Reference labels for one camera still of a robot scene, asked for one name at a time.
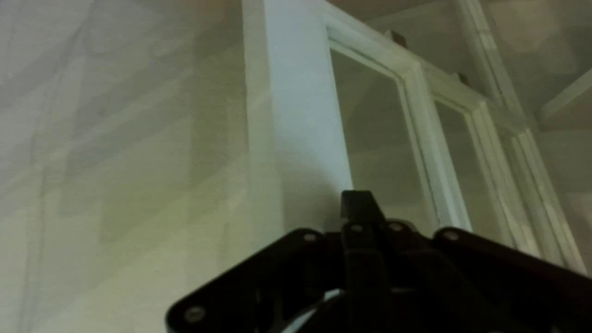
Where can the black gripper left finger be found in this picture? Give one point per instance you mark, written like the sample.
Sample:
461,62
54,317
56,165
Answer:
278,278

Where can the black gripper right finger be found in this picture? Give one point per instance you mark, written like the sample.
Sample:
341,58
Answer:
468,278

